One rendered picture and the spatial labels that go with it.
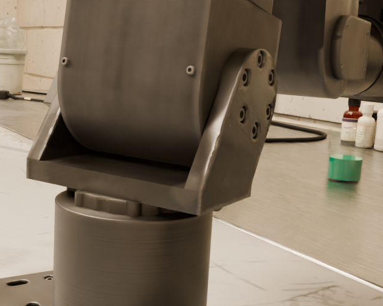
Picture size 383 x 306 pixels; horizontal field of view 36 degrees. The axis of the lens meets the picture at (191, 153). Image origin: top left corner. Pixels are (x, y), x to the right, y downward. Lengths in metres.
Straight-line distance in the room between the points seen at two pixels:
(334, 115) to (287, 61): 0.94
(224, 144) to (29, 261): 0.21
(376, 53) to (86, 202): 0.26
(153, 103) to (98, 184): 0.04
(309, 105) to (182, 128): 1.10
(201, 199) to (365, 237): 0.30
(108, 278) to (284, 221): 0.31
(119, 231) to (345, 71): 0.18
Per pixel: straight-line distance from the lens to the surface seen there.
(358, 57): 0.36
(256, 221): 0.50
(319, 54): 0.32
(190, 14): 0.21
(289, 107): 1.35
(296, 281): 0.38
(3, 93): 1.57
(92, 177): 0.22
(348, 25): 0.34
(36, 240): 0.43
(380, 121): 1.00
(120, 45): 0.23
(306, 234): 0.48
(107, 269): 0.21
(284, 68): 0.33
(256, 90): 0.22
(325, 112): 1.27
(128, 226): 0.21
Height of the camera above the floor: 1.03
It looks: 9 degrees down
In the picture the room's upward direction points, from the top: 3 degrees clockwise
